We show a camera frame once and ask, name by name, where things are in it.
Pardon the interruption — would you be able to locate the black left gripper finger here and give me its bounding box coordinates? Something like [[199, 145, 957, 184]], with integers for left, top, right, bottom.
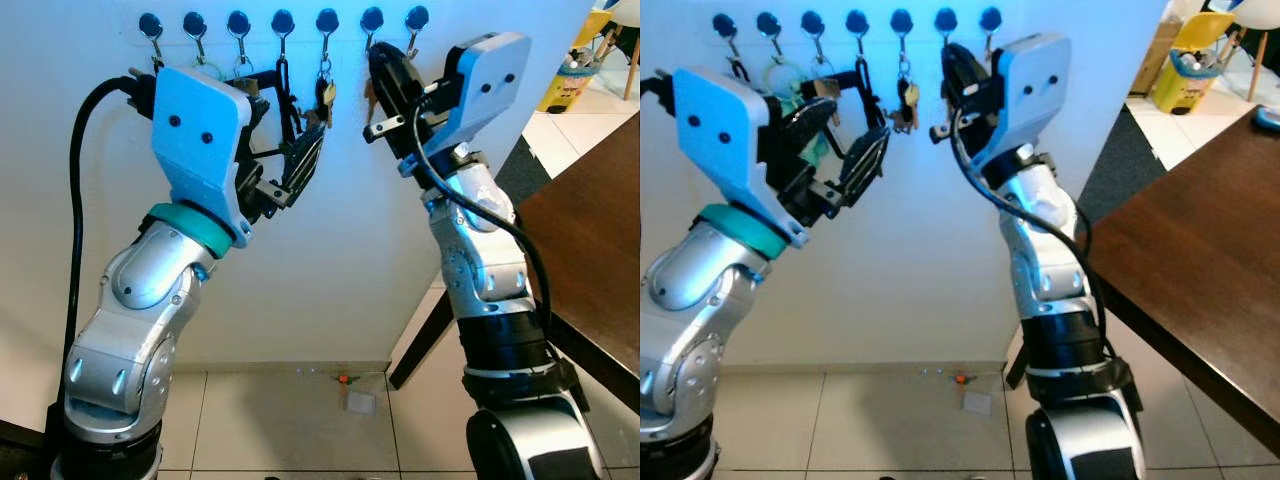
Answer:
[[778, 96, 843, 153], [839, 127, 892, 207], [283, 125, 328, 207], [240, 95, 273, 143]]

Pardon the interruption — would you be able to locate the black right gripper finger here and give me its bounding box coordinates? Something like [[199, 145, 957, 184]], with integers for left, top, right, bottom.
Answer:
[[939, 42, 975, 114], [367, 42, 407, 118], [397, 48, 427, 99], [968, 48, 998, 99]]

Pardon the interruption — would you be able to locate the key bunch with dark heads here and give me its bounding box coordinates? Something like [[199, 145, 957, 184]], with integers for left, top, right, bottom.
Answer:
[[313, 57, 339, 129], [889, 55, 921, 135]]

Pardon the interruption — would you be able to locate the dark grey floor mat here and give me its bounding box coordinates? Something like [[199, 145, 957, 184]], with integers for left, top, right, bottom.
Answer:
[[1075, 104, 1153, 227], [496, 134, 553, 208]]

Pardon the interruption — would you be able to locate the yellow bin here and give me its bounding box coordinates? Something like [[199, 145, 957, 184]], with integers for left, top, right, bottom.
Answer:
[[1150, 47, 1237, 114], [538, 42, 601, 114]]

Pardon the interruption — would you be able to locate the brown cardboard box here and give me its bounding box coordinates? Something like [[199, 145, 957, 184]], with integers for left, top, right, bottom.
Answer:
[[1130, 18, 1183, 98]]

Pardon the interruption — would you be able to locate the dark brown wooden table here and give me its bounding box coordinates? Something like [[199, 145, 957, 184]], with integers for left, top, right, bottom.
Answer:
[[515, 112, 641, 413], [1085, 105, 1280, 458]]

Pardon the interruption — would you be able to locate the white chair with wooden legs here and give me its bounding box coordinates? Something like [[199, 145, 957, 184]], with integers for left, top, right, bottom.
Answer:
[[600, 0, 641, 101], [1208, 0, 1280, 103]]

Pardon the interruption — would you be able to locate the dark slanted table leg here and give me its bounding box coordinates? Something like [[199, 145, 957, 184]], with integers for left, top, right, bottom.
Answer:
[[387, 288, 457, 391], [1004, 338, 1032, 391]]

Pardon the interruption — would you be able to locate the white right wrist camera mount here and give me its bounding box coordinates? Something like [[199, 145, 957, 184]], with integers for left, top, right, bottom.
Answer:
[[965, 33, 1073, 171], [435, 32, 533, 159]]

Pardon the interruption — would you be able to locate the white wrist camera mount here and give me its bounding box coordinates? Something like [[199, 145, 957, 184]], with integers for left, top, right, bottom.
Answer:
[[965, 33, 1073, 171], [150, 65, 257, 247], [435, 32, 533, 159], [672, 65, 809, 249]]

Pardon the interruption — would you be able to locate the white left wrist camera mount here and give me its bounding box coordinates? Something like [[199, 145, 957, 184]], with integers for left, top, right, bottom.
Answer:
[[672, 65, 809, 249], [150, 65, 257, 247]]

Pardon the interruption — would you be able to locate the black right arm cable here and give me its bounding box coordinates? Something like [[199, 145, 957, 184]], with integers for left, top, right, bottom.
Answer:
[[950, 108, 1113, 366], [408, 100, 556, 346]]

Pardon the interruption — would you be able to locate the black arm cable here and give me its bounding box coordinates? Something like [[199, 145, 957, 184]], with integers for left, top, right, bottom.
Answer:
[[950, 108, 1113, 366], [42, 72, 159, 480], [640, 68, 678, 103], [408, 100, 556, 346]]

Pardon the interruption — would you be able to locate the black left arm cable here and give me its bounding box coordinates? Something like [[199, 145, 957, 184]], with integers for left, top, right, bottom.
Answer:
[[42, 72, 159, 480], [640, 68, 678, 103]]

